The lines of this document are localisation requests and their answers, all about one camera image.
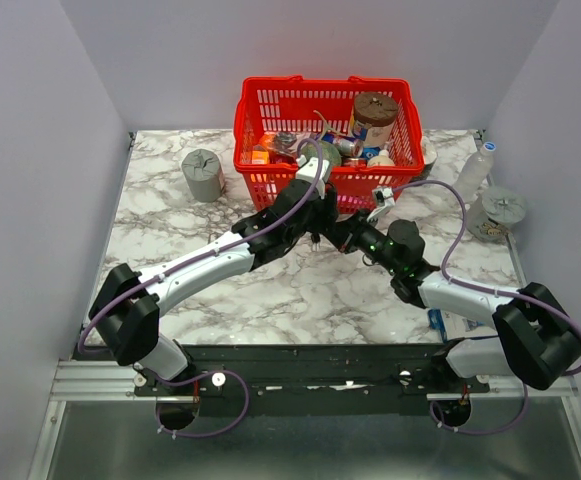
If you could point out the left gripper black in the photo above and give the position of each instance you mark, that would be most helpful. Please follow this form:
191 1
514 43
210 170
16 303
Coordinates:
329 216

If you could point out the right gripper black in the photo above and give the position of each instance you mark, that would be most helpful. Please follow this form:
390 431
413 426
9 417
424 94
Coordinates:
349 230

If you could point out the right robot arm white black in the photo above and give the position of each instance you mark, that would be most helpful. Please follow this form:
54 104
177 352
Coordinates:
531 338

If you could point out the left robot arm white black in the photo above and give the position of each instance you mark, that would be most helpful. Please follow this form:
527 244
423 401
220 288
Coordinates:
129 305

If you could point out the green melon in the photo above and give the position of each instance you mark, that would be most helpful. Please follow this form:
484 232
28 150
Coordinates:
329 152

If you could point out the red soda can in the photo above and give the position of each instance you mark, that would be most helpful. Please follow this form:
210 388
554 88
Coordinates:
354 162

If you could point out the red blue drink can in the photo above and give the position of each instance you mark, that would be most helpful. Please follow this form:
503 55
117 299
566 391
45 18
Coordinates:
346 146

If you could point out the crumpled snack packet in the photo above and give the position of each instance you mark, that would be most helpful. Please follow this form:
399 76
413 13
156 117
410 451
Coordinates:
283 142

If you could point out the white pump bottle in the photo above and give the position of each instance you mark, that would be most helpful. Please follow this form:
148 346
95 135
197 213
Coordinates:
380 159

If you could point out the orange small box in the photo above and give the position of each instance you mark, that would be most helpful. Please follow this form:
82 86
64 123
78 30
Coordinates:
260 157

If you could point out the brown lid cylindrical canister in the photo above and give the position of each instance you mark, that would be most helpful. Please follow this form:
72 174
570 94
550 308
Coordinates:
373 118

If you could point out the grey taped can left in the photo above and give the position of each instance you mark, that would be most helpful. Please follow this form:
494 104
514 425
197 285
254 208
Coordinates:
204 175

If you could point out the grey taped can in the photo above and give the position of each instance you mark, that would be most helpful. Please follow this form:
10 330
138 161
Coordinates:
494 213
204 175

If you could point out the blue white booklet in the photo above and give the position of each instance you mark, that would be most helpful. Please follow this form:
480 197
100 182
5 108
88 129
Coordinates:
451 326

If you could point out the grey taped can right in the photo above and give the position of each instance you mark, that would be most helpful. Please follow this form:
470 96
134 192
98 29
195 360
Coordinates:
494 213

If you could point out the clear plastic water bottle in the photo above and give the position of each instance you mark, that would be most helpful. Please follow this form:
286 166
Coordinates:
475 171

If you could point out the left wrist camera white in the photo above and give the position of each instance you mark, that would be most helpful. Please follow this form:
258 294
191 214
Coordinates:
310 170

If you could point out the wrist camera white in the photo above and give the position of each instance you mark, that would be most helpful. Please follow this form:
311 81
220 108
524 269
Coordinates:
310 170
384 202

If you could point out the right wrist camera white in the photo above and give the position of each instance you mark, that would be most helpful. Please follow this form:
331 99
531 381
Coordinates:
384 202

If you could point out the black mounting rail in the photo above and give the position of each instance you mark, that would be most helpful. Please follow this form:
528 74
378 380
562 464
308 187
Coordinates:
230 381

